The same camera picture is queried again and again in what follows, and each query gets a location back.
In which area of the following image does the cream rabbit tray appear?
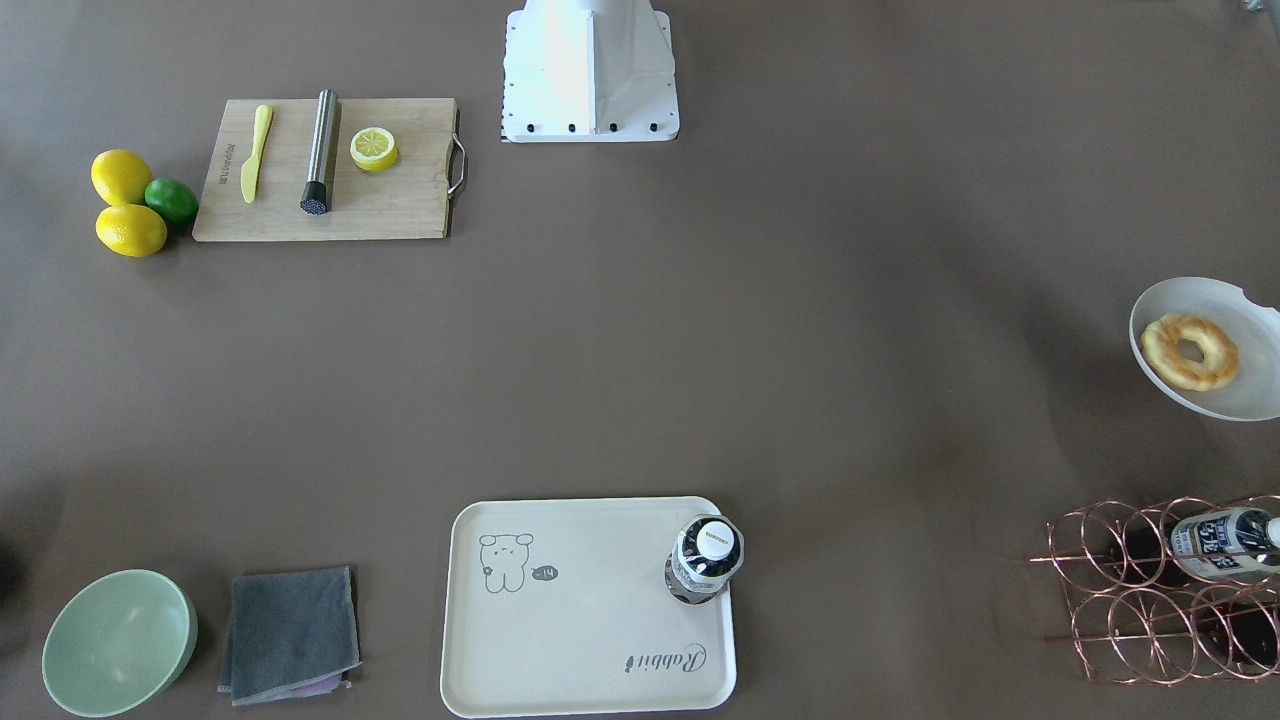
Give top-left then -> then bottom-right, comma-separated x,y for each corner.
440,496 -> 737,717

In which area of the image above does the steel muddler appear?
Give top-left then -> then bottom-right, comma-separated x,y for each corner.
300,88 -> 340,217

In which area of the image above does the wooden cutting board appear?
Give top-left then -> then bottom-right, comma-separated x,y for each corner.
192,97 -> 465,242

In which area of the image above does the grey folded cloth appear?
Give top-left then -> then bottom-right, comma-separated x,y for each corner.
218,566 -> 362,706

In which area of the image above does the copper wire bottle rack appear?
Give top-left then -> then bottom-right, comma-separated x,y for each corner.
1037,497 -> 1277,685

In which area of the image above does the yellow plastic knife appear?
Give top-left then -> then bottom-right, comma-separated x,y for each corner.
239,104 -> 274,204

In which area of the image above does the half lemon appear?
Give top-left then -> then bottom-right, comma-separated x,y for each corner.
349,126 -> 399,173

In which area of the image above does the green bowl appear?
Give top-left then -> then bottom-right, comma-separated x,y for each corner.
41,569 -> 198,717

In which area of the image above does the white round plate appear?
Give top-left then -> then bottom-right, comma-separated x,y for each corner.
1129,277 -> 1279,421

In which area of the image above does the dark drink bottle in rack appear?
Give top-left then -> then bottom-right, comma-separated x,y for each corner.
1105,506 -> 1279,589

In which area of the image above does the green lime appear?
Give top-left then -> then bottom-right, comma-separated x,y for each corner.
143,177 -> 198,225

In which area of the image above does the yellow glazed donut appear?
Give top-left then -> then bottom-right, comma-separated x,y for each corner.
1139,313 -> 1240,392

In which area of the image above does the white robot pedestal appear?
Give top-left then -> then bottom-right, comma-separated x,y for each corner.
500,1 -> 680,143

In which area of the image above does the yellow lemon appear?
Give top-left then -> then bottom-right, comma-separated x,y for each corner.
95,204 -> 169,258
90,149 -> 154,206

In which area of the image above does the dark drink bottle on tray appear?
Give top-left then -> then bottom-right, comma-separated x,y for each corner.
664,514 -> 745,605

